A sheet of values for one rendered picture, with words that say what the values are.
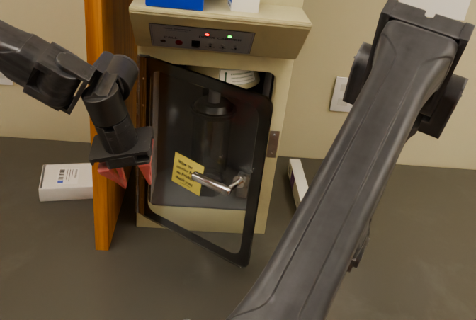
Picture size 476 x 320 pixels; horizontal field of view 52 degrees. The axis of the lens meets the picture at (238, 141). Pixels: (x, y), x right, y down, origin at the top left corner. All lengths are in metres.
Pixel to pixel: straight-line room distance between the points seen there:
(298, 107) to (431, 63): 1.15
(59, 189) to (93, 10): 0.56
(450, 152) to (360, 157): 1.44
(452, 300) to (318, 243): 0.94
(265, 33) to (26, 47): 0.41
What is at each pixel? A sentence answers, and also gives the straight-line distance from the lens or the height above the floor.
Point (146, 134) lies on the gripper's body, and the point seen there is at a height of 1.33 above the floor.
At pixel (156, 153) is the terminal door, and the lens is 1.07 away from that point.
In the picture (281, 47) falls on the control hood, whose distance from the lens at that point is 0.95.
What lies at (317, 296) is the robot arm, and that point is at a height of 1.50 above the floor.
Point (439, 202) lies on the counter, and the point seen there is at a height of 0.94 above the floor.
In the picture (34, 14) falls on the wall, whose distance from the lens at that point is 1.52.
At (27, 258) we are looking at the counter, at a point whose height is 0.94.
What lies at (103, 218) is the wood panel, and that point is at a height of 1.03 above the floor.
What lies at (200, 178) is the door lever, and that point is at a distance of 0.94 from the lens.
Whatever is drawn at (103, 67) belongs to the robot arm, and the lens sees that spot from 0.81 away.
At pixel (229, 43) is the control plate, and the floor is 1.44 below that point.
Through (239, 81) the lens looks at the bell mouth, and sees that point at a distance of 1.06.
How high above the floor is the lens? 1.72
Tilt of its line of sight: 29 degrees down
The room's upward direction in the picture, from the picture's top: 7 degrees clockwise
